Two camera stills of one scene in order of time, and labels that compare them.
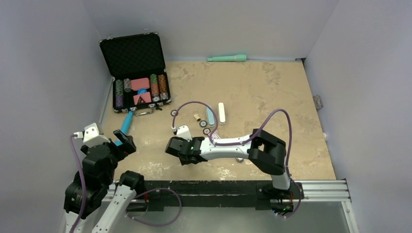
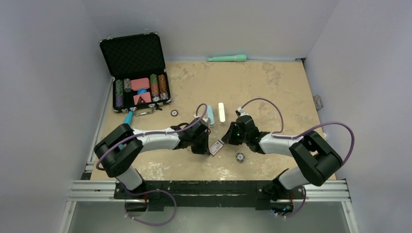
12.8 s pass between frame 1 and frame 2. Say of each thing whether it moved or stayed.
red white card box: moved
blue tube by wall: stayed
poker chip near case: stayed
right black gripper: moved
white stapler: stayed
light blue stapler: stayed
